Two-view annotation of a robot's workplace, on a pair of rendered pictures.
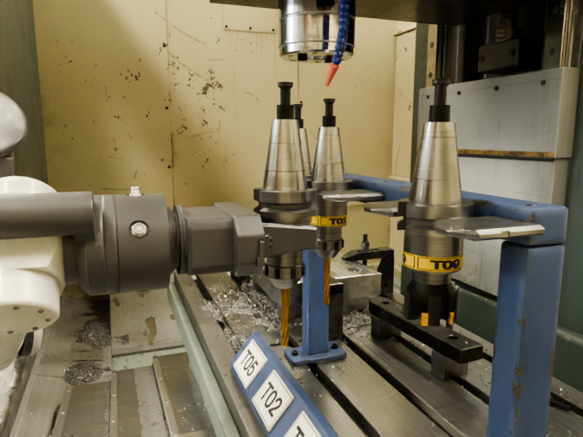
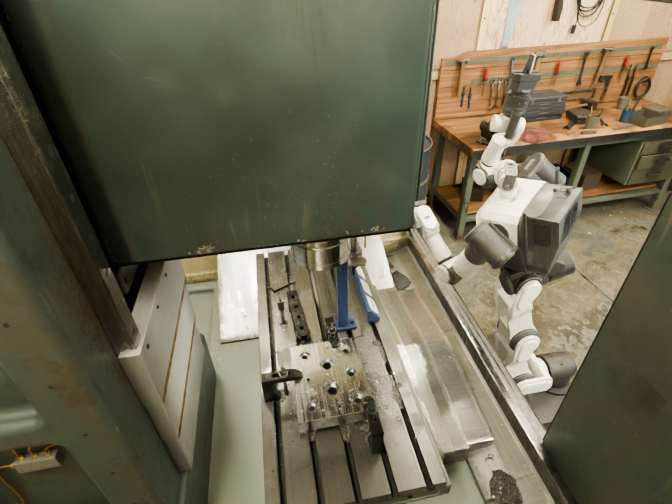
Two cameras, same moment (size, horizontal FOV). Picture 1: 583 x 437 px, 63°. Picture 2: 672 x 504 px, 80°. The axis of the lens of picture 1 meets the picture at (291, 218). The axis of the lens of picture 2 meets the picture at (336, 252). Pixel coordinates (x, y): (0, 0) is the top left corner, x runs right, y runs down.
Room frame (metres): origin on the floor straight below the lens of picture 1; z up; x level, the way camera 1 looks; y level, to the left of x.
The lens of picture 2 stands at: (1.90, 0.15, 2.08)
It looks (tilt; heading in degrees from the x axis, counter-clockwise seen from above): 36 degrees down; 191
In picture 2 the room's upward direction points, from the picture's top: 2 degrees counter-clockwise
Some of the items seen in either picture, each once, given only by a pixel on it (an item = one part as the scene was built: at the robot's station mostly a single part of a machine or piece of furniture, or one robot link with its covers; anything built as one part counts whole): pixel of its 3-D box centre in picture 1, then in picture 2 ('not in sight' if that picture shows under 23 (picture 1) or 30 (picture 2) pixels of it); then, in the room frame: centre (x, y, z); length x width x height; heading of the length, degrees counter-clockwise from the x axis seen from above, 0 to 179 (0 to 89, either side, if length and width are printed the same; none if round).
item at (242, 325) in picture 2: not in sight; (308, 289); (0.44, -0.27, 0.75); 0.89 x 0.70 x 0.26; 110
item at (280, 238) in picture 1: (287, 239); not in sight; (0.44, 0.00, 1.18); 0.06 x 0.02 x 0.03; 110
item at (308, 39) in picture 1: (316, 28); (319, 234); (1.05, -0.05, 1.50); 0.16 x 0.16 x 0.12
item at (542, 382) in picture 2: not in sight; (523, 372); (0.40, 0.85, 0.28); 0.21 x 0.20 x 0.13; 110
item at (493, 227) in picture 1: (479, 228); not in sight; (0.36, -0.14, 1.21); 0.07 x 0.05 x 0.01; 110
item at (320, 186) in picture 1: (328, 190); not in sight; (0.62, -0.05, 1.21); 0.06 x 0.06 x 0.03
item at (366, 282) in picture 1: (306, 271); (329, 380); (1.10, -0.04, 0.97); 0.29 x 0.23 x 0.05; 20
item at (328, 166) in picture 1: (328, 153); not in sight; (0.62, -0.05, 1.26); 0.04 x 0.04 x 0.07
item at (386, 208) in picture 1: (399, 208); not in sight; (0.46, -0.10, 1.21); 0.07 x 0.05 x 0.01; 110
